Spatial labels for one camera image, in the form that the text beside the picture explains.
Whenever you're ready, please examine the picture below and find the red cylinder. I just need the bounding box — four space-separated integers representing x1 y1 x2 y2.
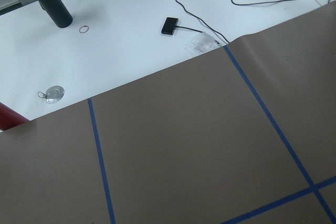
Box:
0 103 29 131

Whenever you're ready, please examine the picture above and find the black water bottle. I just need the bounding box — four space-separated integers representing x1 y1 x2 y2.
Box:
25 0 74 29

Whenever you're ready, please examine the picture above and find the small black usb box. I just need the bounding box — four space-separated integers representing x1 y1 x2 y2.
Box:
161 17 178 35

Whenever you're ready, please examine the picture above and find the clear plastic bag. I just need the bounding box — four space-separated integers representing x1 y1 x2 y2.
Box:
185 33 222 57

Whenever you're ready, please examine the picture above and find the brown paper table mat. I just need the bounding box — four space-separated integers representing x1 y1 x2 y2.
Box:
1 3 335 223

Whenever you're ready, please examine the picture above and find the black cable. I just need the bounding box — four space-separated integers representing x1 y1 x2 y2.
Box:
164 0 336 45

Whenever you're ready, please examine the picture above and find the red rubber band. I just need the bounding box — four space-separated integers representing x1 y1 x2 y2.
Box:
79 25 89 34

